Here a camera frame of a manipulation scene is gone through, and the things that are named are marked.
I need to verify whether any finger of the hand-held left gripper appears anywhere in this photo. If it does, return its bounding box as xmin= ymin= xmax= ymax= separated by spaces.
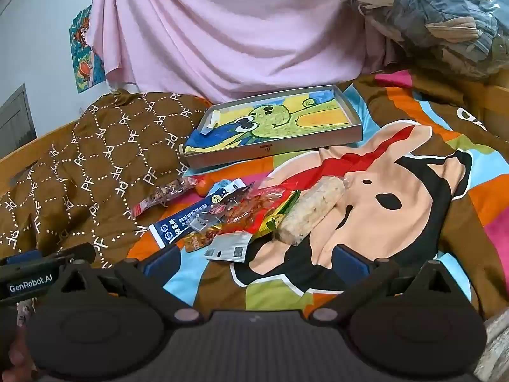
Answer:
xmin=0 ymin=243 xmax=98 ymax=268

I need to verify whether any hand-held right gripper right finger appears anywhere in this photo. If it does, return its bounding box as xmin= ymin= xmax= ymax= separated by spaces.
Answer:
xmin=310 ymin=244 xmax=462 ymax=325

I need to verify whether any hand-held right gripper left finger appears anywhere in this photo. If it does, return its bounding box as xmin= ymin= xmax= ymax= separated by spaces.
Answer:
xmin=53 ymin=243 xmax=201 ymax=325

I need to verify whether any blue stick packet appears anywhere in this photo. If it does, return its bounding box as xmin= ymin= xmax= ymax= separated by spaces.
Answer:
xmin=149 ymin=178 xmax=246 ymax=249

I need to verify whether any orange brown snack packet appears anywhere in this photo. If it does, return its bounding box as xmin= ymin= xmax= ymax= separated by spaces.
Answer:
xmin=183 ymin=227 xmax=223 ymax=253

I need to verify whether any small clear snack packet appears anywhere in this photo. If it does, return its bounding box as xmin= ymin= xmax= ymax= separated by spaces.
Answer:
xmin=189 ymin=207 xmax=218 ymax=231

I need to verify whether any rice cracker roll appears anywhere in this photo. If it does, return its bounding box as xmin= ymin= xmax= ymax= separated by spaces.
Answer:
xmin=274 ymin=177 xmax=346 ymax=245

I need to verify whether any nut packet with red strip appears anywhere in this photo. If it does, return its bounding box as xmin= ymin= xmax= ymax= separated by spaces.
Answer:
xmin=131 ymin=177 xmax=197 ymax=217

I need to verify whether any white snack packet red label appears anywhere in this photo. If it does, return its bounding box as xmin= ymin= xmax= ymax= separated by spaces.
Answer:
xmin=205 ymin=231 xmax=253 ymax=263

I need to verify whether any yellow green snack packet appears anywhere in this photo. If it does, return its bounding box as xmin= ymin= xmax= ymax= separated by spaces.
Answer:
xmin=258 ymin=191 xmax=303 ymax=240

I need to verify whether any red clear snack packet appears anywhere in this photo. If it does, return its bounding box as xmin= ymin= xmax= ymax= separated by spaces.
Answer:
xmin=215 ymin=185 xmax=297 ymax=235

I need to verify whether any grey cardboard box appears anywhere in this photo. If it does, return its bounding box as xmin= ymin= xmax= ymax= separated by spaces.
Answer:
xmin=181 ymin=84 xmax=364 ymax=170

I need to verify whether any brown patterned quilt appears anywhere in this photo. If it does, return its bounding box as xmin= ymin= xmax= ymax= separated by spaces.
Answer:
xmin=0 ymin=89 xmax=213 ymax=271

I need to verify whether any torn white paper piece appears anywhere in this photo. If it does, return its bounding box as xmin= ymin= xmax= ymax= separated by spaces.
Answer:
xmin=201 ymin=110 xmax=223 ymax=134

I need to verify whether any colourful cartoon drawing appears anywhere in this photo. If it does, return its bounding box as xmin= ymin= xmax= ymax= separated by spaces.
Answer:
xmin=187 ymin=89 xmax=352 ymax=154

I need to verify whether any pink sheet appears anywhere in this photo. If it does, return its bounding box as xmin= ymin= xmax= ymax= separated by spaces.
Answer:
xmin=88 ymin=0 xmax=394 ymax=104

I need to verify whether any plastic bag of clothes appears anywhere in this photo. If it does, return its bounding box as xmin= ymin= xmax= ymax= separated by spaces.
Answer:
xmin=328 ymin=0 xmax=509 ymax=80

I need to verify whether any wall poster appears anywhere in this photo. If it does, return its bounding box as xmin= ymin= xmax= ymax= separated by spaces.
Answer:
xmin=69 ymin=0 xmax=107 ymax=95

